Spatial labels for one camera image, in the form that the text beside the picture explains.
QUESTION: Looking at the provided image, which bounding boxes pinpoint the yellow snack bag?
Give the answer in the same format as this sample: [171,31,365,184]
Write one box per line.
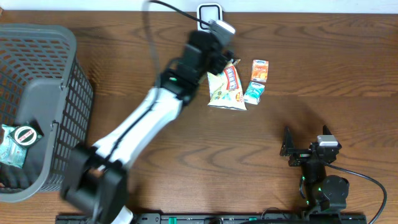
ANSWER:
[207,61,247,111]

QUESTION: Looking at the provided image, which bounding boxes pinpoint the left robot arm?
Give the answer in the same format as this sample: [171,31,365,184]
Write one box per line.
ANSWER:
[60,30,234,223]

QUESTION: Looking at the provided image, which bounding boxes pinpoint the grey plastic shopping basket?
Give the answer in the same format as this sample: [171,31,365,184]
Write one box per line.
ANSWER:
[1,24,94,203]

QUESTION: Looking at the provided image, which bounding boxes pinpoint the black cable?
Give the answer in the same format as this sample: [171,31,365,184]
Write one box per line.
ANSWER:
[317,157,388,224]
[142,0,212,88]

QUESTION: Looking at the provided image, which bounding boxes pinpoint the pale teal wet-wipe pack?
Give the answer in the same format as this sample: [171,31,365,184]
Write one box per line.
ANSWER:
[1,124,27,169]

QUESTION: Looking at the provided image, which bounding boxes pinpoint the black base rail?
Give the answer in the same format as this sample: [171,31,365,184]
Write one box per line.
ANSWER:
[55,212,368,224]

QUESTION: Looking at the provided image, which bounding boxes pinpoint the left black cable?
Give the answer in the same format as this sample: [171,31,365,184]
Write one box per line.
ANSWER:
[142,0,212,88]

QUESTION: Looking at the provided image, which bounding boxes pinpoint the orange tissue pack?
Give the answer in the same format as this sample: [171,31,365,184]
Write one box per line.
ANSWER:
[251,60,269,83]

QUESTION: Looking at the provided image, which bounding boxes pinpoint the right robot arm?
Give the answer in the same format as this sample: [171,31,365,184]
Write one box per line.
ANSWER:
[280,126,349,218]

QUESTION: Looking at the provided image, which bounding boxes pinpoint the dark green round-label box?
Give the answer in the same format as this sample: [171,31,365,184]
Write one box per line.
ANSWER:
[9,125,43,149]

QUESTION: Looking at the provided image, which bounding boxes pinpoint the right black cable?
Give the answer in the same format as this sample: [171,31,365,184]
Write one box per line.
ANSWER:
[317,157,388,224]

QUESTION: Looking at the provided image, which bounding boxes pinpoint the teal tissue pack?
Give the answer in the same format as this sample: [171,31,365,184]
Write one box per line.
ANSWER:
[244,82,265,105]

